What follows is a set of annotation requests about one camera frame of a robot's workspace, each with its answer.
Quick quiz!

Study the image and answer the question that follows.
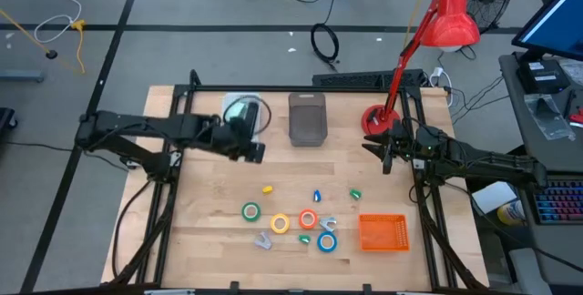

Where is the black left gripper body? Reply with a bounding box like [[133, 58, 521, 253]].
[[210, 113, 267, 165]]

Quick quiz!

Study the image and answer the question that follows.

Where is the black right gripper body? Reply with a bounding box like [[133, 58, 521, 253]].
[[381, 119, 429, 176]]

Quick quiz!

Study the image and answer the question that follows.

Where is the green tape roll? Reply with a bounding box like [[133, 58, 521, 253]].
[[240, 201, 262, 223]]

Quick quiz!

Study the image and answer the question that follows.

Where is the yellow tape roll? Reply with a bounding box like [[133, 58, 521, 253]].
[[269, 213, 292, 235]]

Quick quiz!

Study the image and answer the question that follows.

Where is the orange tape roll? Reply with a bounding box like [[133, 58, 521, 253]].
[[298, 209, 319, 230]]

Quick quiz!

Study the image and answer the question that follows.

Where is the blue tape roll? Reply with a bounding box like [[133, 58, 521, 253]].
[[316, 231, 339, 254]]

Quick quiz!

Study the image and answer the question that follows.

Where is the white plastic bin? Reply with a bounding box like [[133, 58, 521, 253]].
[[221, 92, 263, 144]]

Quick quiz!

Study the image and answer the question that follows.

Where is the black power strip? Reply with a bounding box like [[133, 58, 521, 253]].
[[312, 68, 427, 89]]

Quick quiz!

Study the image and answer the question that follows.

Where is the grey translucent plastic bin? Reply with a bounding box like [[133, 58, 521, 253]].
[[288, 91, 329, 148]]

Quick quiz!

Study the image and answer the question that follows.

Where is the white power adapter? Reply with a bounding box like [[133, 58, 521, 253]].
[[428, 66, 455, 108]]

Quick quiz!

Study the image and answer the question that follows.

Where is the orange mesh basket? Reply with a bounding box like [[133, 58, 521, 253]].
[[357, 213, 411, 253]]

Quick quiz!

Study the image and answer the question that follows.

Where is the white paper sheet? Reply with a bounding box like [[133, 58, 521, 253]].
[[470, 180, 519, 217]]

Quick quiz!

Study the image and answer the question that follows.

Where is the yellow round container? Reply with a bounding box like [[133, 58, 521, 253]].
[[496, 198, 526, 227]]

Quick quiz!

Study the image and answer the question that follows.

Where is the red desk lamp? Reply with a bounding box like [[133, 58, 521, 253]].
[[361, 0, 482, 136]]

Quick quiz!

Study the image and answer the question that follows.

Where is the grey operator desk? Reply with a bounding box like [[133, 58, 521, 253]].
[[498, 51, 583, 287]]

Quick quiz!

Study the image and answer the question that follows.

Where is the clear plastic bag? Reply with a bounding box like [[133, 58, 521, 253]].
[[523, 93, 576, 142]]

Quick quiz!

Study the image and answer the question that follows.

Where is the small black computer box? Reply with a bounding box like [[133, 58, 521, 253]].
[[517, 59, 571, 95]]

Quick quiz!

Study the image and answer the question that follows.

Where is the backlit rainbow keyboard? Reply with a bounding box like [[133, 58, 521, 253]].
[[533, 178, 583, 226]]

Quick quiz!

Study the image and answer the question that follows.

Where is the black computer monitor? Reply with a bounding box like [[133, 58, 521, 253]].
[[511, 0, 583, 63]]

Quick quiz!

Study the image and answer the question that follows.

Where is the grey floor stand foot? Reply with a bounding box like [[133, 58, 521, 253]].
[[0, 68, 46, 84]]

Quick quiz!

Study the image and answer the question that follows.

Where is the black equipment base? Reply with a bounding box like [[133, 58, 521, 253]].
[[0, 107, 19, 133]]

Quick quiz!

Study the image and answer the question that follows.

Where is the black aluminium table frame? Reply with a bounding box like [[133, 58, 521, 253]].
[[102, 69, 491, 295]]

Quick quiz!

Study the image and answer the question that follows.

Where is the coiled black floor cable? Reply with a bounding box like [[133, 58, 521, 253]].
[[310, 0, 343, 72]]

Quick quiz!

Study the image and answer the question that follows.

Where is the yellow cord with plug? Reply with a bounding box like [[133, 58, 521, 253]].
[[70, 19, 87, 76]]

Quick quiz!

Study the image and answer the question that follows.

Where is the white floor cable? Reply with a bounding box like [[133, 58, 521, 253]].
[[34, 0, 83, 45]]

